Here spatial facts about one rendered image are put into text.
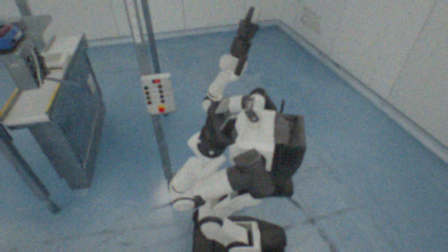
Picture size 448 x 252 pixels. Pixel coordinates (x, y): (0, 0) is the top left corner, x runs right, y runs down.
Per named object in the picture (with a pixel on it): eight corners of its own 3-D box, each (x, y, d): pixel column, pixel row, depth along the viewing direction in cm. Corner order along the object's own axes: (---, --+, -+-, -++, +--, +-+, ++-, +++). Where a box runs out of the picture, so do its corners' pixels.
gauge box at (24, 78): (39, 89, 155) (22, 58, 142) (19, 91, 153) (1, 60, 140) (49, 71, 171) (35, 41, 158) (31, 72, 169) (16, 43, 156)
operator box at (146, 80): (175, 111, 171) (170, 77, 154) (149, 115, 168) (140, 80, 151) (175, 106, 176) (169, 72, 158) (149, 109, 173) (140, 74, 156)
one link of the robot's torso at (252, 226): (256, 229, 188) (258, 219, 179) (260, 258, 173) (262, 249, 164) (227, 229, 188) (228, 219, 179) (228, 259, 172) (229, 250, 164)
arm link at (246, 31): (264, 27, 120) (254, 52, 125) (248, 20, 124) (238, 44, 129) (251, 24, 110) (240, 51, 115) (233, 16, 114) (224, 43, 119)
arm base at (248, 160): (248, 184, 108) (274, 177, 104) (245, 204, 96) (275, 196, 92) (233, 153, 104) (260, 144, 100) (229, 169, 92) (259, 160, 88)
